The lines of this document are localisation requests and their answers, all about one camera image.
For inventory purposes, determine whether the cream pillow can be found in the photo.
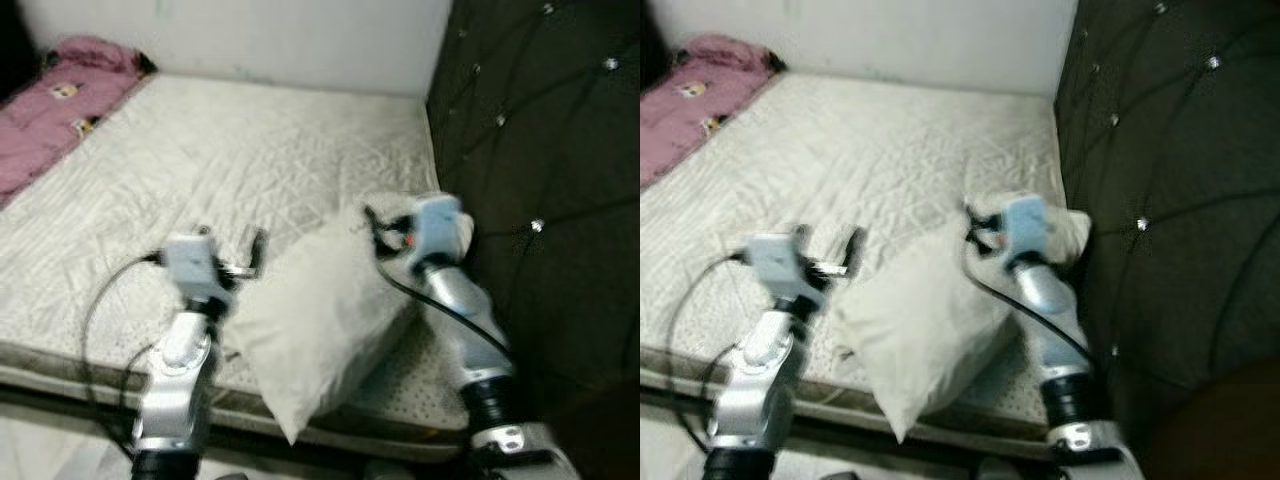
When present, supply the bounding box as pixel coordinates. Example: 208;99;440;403
833;190;1093;443
226;190;477;447

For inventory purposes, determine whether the quilted grey mattress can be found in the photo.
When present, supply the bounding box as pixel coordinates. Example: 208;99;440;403
640;72;1086;463
0;72;476;463

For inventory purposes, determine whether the dark tufted headboard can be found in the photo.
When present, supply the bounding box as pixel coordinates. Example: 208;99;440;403
1053;0;1280;480
424;0;641;480

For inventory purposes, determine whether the black clothing pile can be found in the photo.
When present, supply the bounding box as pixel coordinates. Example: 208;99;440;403
640;0;659;91
0;0;46;106

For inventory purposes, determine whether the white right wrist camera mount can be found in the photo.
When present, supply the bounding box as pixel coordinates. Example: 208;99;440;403
999;194;1053;265
407;194;467;267

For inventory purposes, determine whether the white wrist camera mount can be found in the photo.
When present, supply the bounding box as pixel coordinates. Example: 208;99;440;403
999;194;1053;265
407;194;467;267
744;231;818;303
160;232;229;303

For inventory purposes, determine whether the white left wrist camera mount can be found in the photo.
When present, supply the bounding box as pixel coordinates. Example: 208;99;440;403
160;232;229;303
744;231;818;303

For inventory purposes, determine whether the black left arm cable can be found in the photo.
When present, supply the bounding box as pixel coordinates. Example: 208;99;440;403
82;252;169;456
668;252;751;456

